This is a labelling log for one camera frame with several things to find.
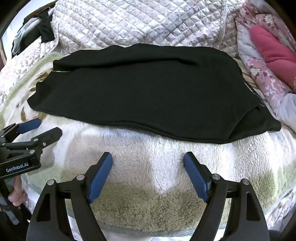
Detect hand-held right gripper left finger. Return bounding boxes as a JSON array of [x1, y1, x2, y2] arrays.
[[26, 152, 113, 241]]

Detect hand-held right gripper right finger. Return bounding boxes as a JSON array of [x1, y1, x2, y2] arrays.
[[183, 152, 270, 241]]

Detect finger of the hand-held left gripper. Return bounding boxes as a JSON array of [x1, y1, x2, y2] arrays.
[[0, 118, 42, 146], [0, 127, 63, 161]]

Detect black pants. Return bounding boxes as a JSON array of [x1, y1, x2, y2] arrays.
[[27, 43, 282, 144]]

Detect person's left hand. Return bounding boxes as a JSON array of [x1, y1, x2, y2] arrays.
[[8, 177, 27, 205]]

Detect floral fleece blanket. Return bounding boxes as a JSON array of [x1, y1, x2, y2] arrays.
[[0, 51, 296, 238]]

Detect black hanging garment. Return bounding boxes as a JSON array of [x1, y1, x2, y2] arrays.
[[36, 10, 56, 43]]

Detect pink floral comforter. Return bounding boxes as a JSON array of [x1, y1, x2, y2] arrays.
[[235, 0, 296, 133]]

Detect white quilted bedspread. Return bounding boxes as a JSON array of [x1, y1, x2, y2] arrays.
[[0, 0, 241, 109]]

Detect pink cloth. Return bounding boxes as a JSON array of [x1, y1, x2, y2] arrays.
[[250, 24, 296, 91]]

